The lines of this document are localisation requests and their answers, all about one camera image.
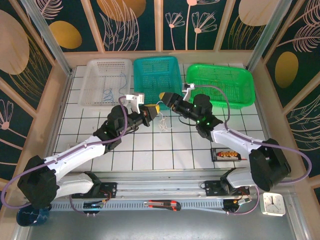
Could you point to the dark blue mug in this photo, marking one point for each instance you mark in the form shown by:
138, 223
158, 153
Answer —
27, 218

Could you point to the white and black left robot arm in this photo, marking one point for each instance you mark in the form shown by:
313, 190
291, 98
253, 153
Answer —
82, 155

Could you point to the teal plastic basket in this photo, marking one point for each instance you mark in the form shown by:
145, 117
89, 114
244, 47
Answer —
140, 75

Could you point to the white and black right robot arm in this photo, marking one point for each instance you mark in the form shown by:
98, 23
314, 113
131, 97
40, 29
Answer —
232, 136

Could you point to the aluminium frame post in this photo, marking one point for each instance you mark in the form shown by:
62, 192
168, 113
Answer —
47, 37
267, 35

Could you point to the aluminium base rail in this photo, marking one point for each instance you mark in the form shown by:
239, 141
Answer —
155, 186

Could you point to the green plastic basket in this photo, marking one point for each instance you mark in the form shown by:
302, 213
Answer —
247, 100

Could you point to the black tray with orange connectors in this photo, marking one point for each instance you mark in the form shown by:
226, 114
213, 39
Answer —
226, 155

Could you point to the red and black utility knife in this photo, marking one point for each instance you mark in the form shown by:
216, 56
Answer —
162, 205

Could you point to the white square clock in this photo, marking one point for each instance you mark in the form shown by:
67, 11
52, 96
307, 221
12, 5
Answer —
272, 204

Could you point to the white plastic basket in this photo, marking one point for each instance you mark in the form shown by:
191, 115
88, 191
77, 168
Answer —
85, 100

